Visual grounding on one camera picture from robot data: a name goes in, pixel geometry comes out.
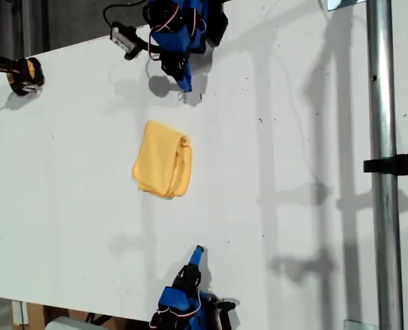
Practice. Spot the yellow towel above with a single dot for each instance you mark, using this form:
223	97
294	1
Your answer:
159	161

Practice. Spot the white container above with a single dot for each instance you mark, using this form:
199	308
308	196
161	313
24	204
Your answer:
65	324

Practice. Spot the brown cardboard box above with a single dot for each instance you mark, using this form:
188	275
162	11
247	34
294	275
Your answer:
35	314

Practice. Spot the black clamp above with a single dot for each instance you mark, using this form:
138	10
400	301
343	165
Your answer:
396	165

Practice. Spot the gripper camera stalk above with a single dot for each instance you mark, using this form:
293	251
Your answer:
227	304
137	49

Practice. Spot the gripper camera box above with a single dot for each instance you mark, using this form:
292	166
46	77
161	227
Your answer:
224	319
123	36

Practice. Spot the white table bracket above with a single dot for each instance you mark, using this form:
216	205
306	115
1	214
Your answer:
18	313

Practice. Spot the steel post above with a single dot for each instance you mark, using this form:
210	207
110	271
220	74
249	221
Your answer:
382	103

